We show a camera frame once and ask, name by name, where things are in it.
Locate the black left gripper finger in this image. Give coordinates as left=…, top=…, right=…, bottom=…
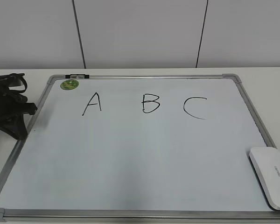
left=0, top=114, right=28, bottom=140
left=18, top=103, right=37, bottom=115

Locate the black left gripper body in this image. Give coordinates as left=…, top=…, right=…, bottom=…
left=0, top=73, right=28, bottom=120

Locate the white board eraser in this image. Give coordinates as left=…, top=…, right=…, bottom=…
left=249, top=147, right=280, bottom=210

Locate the round green magnet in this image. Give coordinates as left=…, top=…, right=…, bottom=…
left=60, top=79, right=79, bottom=91

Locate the black white marker pen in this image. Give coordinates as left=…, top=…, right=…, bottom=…
left=64, top=74, right=90, bottom=79

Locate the white board with aluminium frame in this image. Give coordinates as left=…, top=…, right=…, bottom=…
left=0, top=74, right=280, bottom=222

